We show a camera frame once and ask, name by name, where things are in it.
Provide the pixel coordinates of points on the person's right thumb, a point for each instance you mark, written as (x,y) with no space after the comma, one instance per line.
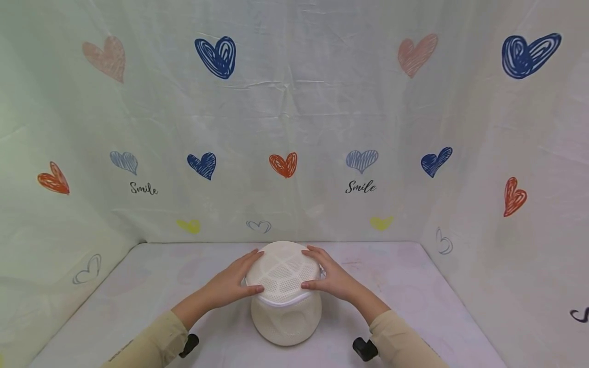
(311,284)

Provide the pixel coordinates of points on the person's left forearm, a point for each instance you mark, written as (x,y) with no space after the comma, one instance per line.
(168,332)

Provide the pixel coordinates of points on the person's left index finger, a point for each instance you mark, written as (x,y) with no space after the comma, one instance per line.
(251,257)

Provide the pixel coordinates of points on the black wrist band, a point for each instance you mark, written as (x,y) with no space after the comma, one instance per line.
(189,345)
(365,349)

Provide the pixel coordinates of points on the person's right forearm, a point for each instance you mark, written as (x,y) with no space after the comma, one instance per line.
(395,335)

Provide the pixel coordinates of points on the person's left thumb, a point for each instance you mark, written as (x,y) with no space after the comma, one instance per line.
(252,290)

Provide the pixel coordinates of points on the person's left hand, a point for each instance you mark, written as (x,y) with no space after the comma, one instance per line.
(228,284)

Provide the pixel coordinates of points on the person's right hand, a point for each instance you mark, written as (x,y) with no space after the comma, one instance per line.
(338,281)

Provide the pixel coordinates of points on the person's right index finger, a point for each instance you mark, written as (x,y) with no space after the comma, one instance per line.
(314,252)

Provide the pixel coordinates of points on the white mesh laundry bag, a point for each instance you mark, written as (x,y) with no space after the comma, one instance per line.
(284,294)

